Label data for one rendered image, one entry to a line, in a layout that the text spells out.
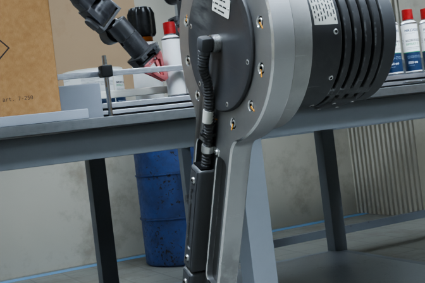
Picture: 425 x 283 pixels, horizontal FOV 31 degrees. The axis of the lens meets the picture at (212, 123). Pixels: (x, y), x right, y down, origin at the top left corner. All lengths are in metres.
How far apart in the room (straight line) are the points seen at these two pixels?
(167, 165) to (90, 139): 2.99
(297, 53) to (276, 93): 0.05
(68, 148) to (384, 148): 4.40
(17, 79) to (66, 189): 3.61
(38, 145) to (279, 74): 0.80
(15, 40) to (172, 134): 0.37
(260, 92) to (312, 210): 5.09
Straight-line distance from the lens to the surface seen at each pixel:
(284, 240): 3.90
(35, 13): 1.58
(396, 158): 5.70
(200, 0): 0.96
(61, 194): 5.13
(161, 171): 4.56
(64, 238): 5.15
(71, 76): 1.97
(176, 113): 1.59
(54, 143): 1.55
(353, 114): 1.85
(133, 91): 2.09
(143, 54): 2.03
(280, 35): 0.83
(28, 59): 1.56
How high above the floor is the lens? 0.78
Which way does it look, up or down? level
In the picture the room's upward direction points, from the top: 7 degrees counter-clockwise
